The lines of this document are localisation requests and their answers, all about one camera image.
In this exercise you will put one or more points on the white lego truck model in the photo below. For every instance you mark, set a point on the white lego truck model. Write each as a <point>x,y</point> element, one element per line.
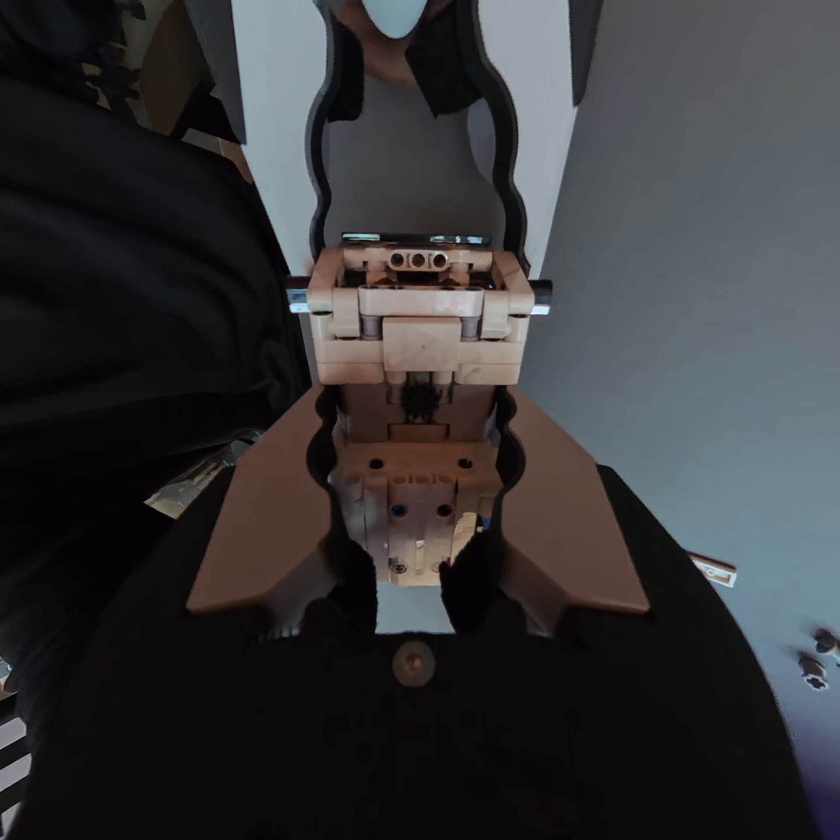
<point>420,341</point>

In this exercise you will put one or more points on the scattered small lego pieces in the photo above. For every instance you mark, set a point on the scattered small lego pieces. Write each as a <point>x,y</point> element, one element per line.
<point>712,569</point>

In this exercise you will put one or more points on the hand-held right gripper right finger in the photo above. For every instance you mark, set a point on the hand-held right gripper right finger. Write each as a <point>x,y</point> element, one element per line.
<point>564,525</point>

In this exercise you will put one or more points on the brown cardboard box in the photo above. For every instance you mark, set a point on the brown cardboard box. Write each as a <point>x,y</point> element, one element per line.
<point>177,72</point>

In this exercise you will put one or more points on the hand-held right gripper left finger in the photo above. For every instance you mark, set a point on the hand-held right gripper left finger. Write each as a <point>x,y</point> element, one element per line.
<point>262,525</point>

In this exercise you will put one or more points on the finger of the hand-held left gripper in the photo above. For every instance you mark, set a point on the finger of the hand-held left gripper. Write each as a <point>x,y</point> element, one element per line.
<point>275,131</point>
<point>544,131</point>

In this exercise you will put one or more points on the person's black clothed torso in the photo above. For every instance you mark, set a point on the person's black clothed torso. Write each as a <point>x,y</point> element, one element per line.
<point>118,295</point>

